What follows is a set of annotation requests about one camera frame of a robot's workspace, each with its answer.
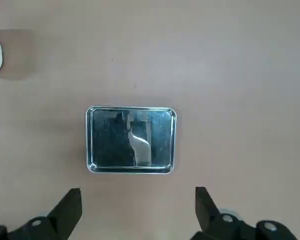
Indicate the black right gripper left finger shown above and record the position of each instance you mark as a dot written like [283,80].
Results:
[60,217]

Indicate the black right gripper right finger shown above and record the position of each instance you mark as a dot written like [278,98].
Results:
[215,225]

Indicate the shiny metal tray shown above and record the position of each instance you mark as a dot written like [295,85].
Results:
[130,140]

